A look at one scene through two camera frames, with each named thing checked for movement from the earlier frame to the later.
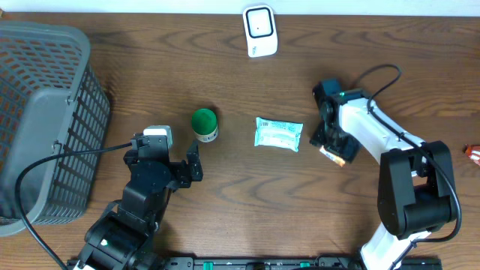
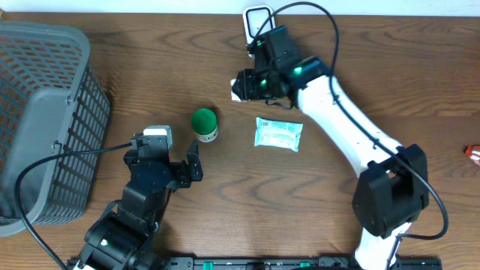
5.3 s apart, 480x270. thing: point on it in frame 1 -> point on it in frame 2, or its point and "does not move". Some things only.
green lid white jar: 205,124 does not move
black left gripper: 181,170 does not move
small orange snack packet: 340,161 -> 233,95
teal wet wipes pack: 277,133 does not move
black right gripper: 345,151 -> 246,90
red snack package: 472,151 does not move
